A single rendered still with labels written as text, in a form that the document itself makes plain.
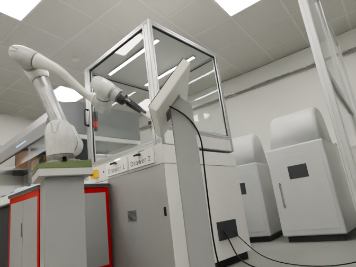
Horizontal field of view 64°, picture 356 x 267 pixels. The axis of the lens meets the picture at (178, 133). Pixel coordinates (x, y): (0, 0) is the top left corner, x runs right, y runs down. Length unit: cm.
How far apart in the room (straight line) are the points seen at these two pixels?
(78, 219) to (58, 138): 47
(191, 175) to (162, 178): 57
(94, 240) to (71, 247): 73
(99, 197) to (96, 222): 19
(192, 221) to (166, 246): 61
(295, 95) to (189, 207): 396
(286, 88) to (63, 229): 435
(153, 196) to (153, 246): 34
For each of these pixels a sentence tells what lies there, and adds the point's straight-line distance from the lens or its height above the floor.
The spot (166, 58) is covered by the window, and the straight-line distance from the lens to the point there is 246.
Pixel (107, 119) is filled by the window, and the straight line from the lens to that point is 267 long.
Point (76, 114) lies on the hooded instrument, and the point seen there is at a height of 162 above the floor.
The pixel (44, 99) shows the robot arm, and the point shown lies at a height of 128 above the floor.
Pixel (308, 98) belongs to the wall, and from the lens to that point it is 510.
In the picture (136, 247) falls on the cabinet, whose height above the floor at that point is 25.
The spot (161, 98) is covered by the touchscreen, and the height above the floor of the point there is 99.
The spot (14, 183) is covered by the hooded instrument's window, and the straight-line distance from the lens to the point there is 392.
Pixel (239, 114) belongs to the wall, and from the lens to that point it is 545.
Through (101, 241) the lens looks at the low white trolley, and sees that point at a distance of 244.
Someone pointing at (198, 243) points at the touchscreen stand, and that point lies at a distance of 148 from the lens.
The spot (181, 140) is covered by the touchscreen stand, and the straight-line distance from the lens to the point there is 151.
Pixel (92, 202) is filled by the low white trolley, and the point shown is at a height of 61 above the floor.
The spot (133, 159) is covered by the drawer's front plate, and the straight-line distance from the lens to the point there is 224.
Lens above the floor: 46
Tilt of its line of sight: 15 degrees up
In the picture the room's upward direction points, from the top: 7 degrees counter-clockwise
